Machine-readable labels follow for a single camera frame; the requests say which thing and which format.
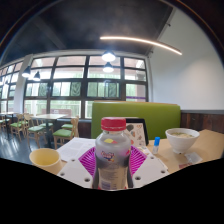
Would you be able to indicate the pale yellow cup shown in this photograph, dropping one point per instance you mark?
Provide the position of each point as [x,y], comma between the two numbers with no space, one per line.
[45,160]

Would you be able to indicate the clear red-capped drink bottle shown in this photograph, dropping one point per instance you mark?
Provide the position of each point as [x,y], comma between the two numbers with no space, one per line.
[111,160]

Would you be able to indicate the white paper sheets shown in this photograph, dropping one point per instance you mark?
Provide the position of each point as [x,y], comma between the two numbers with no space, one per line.
[75,148]

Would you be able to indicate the green upholstered bench backrest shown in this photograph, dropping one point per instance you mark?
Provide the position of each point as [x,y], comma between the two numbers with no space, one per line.
[160,120]

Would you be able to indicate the white ceramic bowl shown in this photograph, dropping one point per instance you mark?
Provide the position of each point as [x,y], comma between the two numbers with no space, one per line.
[181,141]

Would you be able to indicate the large dark-framed window wall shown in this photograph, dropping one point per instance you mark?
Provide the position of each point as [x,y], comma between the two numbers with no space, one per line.
[66,90]

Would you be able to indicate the curved linear ceiling light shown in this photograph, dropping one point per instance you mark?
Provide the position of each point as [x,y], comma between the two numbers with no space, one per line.
[143,40]

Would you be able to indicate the wooden chairs with green seats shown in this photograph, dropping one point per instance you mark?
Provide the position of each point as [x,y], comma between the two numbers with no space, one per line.
[63,132]

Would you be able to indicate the light wooden dining table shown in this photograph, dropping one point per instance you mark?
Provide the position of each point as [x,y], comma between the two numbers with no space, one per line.
[50,116]

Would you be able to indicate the group of pendant lamps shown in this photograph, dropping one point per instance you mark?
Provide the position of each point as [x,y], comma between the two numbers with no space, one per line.
[108,56]

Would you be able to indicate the clear plastic packet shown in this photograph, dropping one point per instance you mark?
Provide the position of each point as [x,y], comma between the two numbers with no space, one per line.
[193,158]

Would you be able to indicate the small blue-capped white bottle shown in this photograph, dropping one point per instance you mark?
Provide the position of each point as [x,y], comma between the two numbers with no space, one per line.
[156,146]

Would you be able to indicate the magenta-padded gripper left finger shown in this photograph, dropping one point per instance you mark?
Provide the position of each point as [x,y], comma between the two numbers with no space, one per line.
[75,171]

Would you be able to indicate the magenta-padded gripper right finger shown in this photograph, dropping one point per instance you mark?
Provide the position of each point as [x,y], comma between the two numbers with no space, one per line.
[150,170]

